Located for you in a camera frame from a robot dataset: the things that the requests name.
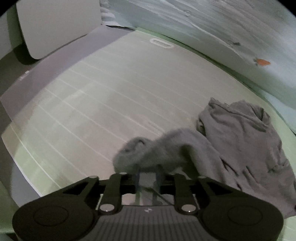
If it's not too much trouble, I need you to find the grey zip hoodie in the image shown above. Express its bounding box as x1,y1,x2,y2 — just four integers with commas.
113,98,295,218

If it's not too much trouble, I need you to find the green grid cutting mat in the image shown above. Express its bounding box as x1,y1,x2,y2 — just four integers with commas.
1,27,296,241

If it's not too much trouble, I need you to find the light blue carrot-print sheet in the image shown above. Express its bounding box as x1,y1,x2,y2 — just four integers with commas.
100,1,295,130

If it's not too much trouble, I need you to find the white panel board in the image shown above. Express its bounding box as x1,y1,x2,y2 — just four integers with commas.
16,0,102,59

